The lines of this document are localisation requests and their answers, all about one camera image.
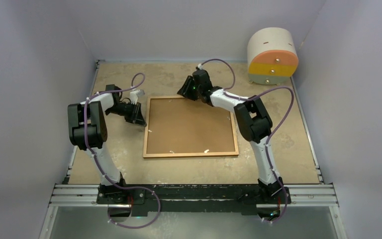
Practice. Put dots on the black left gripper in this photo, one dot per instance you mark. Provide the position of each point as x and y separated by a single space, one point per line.
136 116

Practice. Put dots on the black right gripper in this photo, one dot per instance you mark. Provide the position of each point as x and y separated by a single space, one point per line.
184 91

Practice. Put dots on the wooden picture frame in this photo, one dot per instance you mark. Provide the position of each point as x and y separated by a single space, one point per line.
191 155

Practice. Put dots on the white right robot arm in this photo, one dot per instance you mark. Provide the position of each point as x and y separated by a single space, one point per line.
254 124

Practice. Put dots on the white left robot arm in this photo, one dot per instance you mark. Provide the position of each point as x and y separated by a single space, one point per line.
88 132

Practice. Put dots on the round pastel drawer cabinet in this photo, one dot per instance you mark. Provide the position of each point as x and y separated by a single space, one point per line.
271 56

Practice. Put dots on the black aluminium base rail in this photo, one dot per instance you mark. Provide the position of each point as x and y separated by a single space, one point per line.
246 199

